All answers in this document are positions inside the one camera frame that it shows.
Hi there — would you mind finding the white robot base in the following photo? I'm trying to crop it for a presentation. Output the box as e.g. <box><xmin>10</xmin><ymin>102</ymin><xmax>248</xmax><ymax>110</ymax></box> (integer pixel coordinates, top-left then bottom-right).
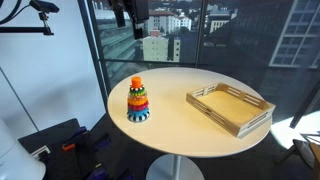
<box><xmin>0</xmin><ymin>118</ymin><xmax>47</xmax><ymax>180</ymax></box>

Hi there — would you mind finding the black camera on mount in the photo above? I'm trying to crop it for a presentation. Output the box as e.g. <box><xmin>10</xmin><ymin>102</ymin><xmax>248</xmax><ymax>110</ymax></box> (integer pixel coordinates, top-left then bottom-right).
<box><xmin>29</xmin><ymin>0</ymin><xmax>60</xmax><ymax>14</ymax></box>

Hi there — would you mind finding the chair base with legs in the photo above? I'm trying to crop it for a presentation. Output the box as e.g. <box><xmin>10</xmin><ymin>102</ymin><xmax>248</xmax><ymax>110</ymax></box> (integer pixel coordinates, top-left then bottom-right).
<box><xmin>273</xmin><ymin>131</ymin><xmax>320</xmax><ymax>180</ymax></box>

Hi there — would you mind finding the orange handled clamp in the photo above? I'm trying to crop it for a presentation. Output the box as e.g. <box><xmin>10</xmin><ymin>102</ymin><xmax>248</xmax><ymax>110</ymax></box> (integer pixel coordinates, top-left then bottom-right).
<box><xmin>61</xmin><ymin>126</ymin><xmax>88</xmax><ymax>152</ymax></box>

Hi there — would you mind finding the white bracket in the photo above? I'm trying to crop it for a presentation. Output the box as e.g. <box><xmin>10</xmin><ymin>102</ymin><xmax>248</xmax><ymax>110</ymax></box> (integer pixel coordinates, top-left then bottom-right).
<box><xmin>30</xmin><ymin>145</ymin><xmax>52</xmax><ymax>160</ymax></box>

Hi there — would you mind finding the pink red ridged ring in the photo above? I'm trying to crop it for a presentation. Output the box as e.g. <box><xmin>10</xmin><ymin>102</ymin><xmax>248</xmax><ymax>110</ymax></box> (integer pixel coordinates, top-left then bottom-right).
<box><xmin>127</xmin><ymin>101</ymin><xmax>150</xmax><ymax>112</ymax></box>

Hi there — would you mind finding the black cable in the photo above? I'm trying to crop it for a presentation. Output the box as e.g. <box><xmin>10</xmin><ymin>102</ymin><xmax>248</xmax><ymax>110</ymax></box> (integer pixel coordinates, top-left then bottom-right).
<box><xmin>0</xmin><ymin>0</ymin><xmax>23</xmax><ymax>26</ymax></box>

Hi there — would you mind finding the dark window frame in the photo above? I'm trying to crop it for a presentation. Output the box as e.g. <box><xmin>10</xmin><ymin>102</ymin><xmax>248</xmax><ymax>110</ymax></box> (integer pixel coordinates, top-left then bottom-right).
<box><xmin>77</xmin><ymin>0</ymin><xmax>112</xmax><ymax>111</ymax></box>

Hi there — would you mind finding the black perforated base board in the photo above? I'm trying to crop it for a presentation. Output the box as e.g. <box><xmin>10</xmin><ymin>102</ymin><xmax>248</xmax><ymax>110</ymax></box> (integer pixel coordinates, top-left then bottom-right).
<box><xmin>18</xmin><ymin>118</ymin><xmax>134</xmax><ymax>180</ymax></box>

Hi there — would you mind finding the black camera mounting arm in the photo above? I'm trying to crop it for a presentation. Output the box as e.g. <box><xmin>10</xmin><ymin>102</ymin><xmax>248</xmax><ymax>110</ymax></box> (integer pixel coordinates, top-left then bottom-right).
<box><xmin>0</xmin><ymin>12</ymin><xmax>55</xmax><ymax>36</ymax></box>

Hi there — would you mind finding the wooden slotted tray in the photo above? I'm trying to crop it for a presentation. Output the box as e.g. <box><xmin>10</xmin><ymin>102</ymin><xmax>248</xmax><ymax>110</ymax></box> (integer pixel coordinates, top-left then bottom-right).
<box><xmin>185</xmin><ymin>82</ymin><xmax>277</xmax><ymax>140</ymax></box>

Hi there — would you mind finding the blue ring with striped rim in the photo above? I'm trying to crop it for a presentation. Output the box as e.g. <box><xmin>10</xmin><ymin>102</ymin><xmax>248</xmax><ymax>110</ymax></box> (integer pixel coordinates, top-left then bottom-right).
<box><xmin>126</xmin><ymin>107</ymin><xmax>151</xmax><ymax>124</ymax></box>

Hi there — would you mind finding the orange ridged ring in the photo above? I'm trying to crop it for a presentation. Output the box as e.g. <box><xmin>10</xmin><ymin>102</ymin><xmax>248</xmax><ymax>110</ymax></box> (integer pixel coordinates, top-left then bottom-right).
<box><xmin>127</xmin><ymin>95</ymin><xmax>149</xmax><ymax>107</ymax></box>

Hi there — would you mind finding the clear ring with green beads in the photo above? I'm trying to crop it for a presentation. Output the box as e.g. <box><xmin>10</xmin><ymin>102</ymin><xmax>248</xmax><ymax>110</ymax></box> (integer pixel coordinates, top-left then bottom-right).
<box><xmin>128</xmin><ymin>88</ymin><xmax>147</xmax><ymax>98</ymax></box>

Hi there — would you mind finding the orange stacking post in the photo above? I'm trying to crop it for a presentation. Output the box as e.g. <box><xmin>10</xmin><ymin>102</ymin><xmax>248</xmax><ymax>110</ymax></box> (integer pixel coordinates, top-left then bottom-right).
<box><xmin>130</xmin><ymin>76</ymin><xmax>143</xmax><ymax>90</ymax></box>

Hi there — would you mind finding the white round table pedestal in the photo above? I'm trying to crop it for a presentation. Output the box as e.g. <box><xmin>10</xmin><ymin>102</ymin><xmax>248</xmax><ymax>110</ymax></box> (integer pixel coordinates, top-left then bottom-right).
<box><xmin>145</xmin><ymin>153</ymin><xmax>205</xmax><ymax>180</ymax></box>

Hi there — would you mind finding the blue handled clamp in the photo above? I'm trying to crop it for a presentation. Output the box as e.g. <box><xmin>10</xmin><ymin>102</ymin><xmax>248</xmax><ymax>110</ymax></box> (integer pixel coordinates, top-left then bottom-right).
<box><xmin>94</xmin><ymin>133</ymin><xmax>113</xmax><ymax>150</ymax></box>
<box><xmin>87</xmin><ymin>163</ymin><xmax>108</xmax><ymax>180</ymax></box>

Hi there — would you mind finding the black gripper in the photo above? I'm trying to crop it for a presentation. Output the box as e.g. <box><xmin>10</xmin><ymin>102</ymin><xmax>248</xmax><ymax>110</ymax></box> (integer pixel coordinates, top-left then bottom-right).
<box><xmin>112</xmin><ymin>0</ymin><xmax>150</xmax><ymax>40</ymax></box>

